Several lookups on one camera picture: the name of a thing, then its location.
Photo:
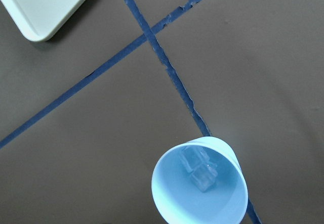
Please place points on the clear ice cube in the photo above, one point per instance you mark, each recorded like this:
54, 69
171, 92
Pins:
193, 156
204, 176

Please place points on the light blue plastic cup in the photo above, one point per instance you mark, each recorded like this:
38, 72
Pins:
178, 200

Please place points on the cream bear tray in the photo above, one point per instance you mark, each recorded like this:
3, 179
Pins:
39, 20

